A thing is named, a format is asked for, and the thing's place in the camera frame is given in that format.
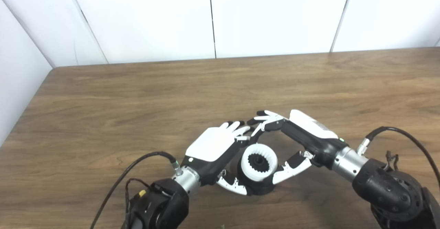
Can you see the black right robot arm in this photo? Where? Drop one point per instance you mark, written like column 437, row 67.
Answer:
column 388, row 191

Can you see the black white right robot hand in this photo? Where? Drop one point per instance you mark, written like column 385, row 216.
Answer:
column 312, row 136

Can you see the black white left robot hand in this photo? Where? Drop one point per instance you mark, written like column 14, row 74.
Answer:
column 211, row 144

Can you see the round black plastic part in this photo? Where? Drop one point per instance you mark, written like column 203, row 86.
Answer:
column 261, row 187

